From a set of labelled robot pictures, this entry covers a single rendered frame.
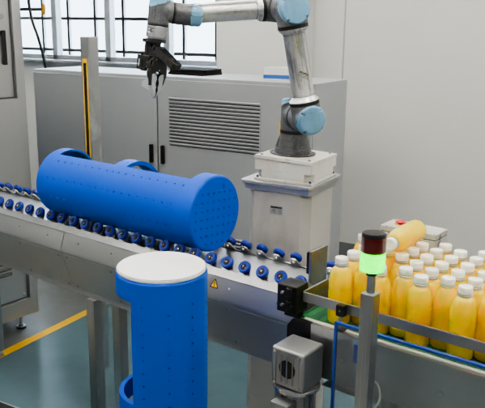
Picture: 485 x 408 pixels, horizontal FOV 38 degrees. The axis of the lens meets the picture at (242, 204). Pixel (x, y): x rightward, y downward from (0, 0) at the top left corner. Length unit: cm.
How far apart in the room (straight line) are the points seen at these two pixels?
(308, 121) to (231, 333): 85
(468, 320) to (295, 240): 108
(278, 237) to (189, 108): 172
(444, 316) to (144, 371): 89
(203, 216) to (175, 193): 13
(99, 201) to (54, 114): 240
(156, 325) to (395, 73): 343
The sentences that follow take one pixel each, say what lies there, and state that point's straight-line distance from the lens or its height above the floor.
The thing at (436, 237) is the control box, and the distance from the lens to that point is 240.
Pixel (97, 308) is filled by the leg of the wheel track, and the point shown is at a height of 59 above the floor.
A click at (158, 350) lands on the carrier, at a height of 82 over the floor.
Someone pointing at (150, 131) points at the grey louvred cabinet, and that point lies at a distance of 461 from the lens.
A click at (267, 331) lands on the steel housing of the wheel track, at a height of 76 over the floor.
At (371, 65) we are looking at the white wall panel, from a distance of 521.
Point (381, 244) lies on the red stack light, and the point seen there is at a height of 124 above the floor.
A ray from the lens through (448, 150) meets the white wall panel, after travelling 511.
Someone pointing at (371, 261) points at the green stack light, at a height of 119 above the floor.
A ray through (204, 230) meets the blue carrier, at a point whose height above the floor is 104.
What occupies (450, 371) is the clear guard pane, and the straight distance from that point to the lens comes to 193.
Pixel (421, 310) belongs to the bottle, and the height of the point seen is 101.
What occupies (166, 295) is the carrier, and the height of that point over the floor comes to 99.
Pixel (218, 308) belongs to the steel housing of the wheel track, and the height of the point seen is 80.
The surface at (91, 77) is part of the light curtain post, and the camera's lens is 344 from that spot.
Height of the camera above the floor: 176
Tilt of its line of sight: 14 degrees down
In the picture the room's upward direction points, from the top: 1 degrees clockwise
